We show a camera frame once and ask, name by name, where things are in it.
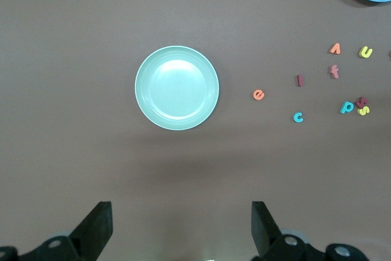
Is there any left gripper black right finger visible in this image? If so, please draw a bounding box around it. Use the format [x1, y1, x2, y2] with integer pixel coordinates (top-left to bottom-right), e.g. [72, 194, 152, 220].
[251, 201, 371, 261]

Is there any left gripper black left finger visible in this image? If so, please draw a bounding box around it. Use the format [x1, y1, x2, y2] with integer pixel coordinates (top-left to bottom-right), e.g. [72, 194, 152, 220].
[0, 201, 113, 261]

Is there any teal foam letter p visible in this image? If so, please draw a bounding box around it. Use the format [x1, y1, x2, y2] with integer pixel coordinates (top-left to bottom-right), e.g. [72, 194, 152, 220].
[340, 101, 355, 115]

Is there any green round plate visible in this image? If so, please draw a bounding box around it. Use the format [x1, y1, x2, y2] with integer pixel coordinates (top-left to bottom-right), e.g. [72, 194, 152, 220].
[134, 45, 220, 131]

